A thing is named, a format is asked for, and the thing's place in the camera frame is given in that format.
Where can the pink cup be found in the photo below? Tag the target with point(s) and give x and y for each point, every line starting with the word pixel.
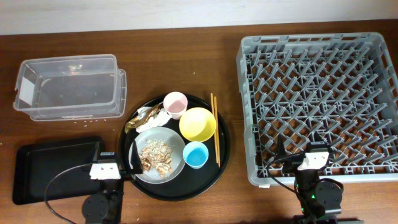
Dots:
pixel 175 104

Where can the food scraps pile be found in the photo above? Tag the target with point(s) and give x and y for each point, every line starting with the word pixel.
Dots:
pixel 157 155

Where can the grey dishwasher rack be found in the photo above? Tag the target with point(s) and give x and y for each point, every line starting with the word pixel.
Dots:
pixel 343 86

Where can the black rectangular tray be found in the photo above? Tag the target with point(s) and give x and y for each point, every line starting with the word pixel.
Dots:
pixel 38 164

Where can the yellow bowl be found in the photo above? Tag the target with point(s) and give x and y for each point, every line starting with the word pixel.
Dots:
pixel 196 124

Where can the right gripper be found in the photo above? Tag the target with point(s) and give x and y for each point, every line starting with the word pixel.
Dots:
pixel 280 148

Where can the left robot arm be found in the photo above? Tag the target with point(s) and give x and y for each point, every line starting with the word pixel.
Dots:
pixel 106 205

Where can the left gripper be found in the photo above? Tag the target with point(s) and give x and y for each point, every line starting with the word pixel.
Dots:
pixel 135 167

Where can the wooden chopstick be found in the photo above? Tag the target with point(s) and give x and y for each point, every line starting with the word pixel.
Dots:
pixel 214 128
pixel 217 132

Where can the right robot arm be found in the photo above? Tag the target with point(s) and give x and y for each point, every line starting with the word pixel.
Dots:
pixel 320 199

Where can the clear plastic waste bin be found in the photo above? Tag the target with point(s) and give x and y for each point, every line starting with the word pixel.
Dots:
pixel 71 88

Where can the white napkin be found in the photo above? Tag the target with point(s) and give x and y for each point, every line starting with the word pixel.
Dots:
pixel 159 119

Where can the blue cup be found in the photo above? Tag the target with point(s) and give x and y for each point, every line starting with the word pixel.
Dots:
pixel 195 154

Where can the grey plate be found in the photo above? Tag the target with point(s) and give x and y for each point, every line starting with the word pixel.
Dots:
pixel 174 140

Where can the round black serving tray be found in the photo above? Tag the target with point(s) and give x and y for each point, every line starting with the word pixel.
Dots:
pixel 189 182

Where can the gold snack wrapper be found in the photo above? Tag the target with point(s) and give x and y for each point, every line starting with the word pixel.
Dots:
pixel 140 120

